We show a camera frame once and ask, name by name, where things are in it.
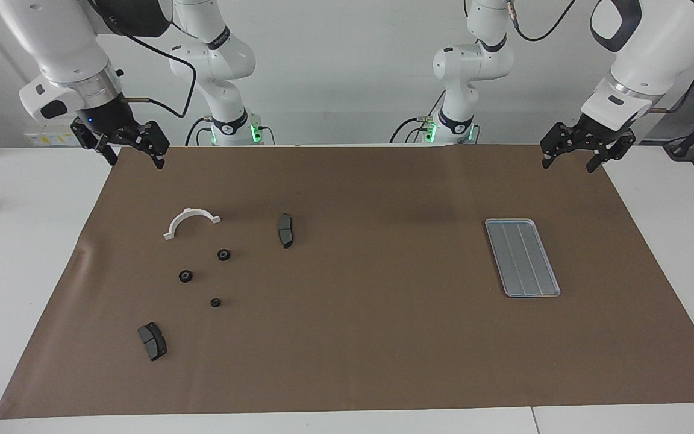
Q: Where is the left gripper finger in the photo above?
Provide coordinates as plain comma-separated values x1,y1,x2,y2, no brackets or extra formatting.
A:
540,122,581,169
586,134,636,174

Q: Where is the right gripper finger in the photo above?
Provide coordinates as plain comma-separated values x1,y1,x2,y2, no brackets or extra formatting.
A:
70,117,120,166
124,121,170,170

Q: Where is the silver metal tray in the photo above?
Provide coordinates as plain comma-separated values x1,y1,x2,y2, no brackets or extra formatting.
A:
485,218,561,298

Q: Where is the dark grey brake pad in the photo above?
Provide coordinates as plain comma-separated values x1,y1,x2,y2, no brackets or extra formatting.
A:
137,322,168,362
277,213,295,250

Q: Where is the brown table mat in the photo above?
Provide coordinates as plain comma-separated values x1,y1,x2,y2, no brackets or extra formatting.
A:
0,143,694,420

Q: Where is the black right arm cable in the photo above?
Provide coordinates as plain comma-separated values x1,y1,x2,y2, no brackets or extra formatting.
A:
119,30,198,119

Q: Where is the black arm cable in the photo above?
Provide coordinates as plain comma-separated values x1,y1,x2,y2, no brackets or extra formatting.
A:
507,0,694,115
119,30,198,119

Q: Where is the black right base cable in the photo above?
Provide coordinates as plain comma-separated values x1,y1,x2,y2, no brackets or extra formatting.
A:
186,116,212,146

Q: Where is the black base cable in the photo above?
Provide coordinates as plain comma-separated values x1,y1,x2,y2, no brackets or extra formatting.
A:
186,116,212,146
390,90,446,144

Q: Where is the white wall power strip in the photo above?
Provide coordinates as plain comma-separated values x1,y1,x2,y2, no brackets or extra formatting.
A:
25,124,83,147

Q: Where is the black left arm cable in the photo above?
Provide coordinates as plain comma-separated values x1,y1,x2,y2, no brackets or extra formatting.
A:
507,0,694,115

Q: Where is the white semicircular bracket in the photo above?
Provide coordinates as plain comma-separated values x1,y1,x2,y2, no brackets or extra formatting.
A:
163,207,222,241

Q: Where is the black left base cable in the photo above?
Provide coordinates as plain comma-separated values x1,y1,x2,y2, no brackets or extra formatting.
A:
390,90,446,144

